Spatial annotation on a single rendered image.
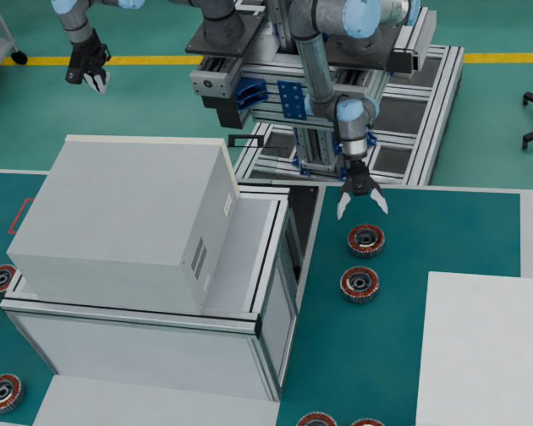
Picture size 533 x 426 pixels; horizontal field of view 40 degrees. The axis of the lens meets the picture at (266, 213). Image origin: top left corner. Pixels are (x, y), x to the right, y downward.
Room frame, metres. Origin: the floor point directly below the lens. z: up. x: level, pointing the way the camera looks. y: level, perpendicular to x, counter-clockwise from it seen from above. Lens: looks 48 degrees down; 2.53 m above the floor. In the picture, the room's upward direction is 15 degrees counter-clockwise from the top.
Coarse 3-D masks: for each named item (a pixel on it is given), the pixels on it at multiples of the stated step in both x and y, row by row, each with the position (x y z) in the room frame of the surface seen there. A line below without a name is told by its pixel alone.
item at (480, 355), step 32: (448, 288) 0.84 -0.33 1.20; (480, 288) 0.82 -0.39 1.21; (512, 288) 0.80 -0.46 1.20; (448, 320) 0.77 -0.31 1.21; (480, 320) 0.75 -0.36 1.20; (512, 320) 0.73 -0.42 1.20; (448, 352) 0.70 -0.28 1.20; (480, 352) 0.68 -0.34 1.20; (512, 352) 0.66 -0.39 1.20; (448, 384) 0.64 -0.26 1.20; (480, 384) 0.62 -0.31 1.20; (512, 384) 0.60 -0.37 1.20; (416, 416) 0.59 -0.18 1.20; (448, 416) 0.57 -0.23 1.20; (480, 416) 0.56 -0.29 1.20; (512, 416) 0.54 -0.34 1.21
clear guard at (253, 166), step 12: (240, 156) 1.55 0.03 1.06; (252, 156) 1.54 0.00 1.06; (264, 156) 1.53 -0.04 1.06; (276, 156) 1.51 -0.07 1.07; (240, 168) 1.50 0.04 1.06; (252, 168) 1.49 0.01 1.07; (264, 168) 1.48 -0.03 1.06; (240, 180) 1.46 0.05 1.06; (252, 180) 1.44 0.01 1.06; (264, 180) 1.43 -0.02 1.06
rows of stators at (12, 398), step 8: (0, 376) 1.21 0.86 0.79; (8, 376) 1.20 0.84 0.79; (16, 376) 1.20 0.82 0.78; (0, 384) 1.19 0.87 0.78; (8, 384) 1.19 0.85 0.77; (16, 384) 1.17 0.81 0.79; (0, 392) 1.17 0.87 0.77; (8, 392) 1.16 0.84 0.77; (16, 392) 1.15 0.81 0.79; (24, 392) 1.16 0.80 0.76; (8, 400) 1.13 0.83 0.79; (16, 400) 1.13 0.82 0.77; (0, 408) 1.11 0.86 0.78; (8, 408) 1.11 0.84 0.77
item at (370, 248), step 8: (360, 224) 1.42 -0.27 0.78; (352, 232) 1.39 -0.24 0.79; (360, 232) 1.39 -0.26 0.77; (368, 232) 1.39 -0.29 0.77; (376, 232) 1.37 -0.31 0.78; (352, 240) 1.36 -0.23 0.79; (360, 240) 1.36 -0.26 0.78; (368, 240) 1.37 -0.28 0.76; (376, 240) 1.34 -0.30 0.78; (384, 240) 1.34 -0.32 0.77; (352, 248) 1.34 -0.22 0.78; (360, 248) 1.33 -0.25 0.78; (368, 248) 1.32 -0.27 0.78; (376, 248) 1.31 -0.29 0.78; (360, 256) 1.32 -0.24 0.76; (368, 256) 1.31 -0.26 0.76
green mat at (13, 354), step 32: (0, 192) 2.03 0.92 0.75; (32, 192) 1.98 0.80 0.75; (0, 224) 1.86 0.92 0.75; (0, 256) 1.71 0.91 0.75; (0, 320) 1.44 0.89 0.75; (0, 352) 1.32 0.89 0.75; (32, 352) 1.29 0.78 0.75; (32, 384) 1.18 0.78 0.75; (0, 416) 1.11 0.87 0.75; (32, 416) 1.08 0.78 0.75
